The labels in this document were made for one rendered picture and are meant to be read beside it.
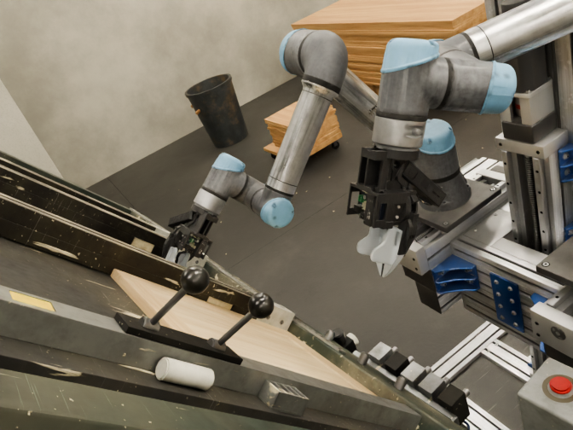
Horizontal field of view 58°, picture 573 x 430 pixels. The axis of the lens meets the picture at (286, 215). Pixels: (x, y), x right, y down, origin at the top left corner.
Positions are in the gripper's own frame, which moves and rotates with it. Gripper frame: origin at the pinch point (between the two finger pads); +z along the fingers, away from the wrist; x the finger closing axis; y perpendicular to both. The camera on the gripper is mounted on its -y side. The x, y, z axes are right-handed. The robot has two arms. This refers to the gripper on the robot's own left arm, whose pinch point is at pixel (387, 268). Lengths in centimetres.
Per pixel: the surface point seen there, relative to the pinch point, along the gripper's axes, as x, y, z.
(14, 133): -414, 44, 48
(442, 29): -261, -255, -64
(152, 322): -2.5, 37.8, 4.4
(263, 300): 1.2, 23.1, 1.7
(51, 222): -49, 46, 5
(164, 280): -51, 22, 22
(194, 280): 2.5, 33.8, -3.4
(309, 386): -3.1, 10.3, 22.1
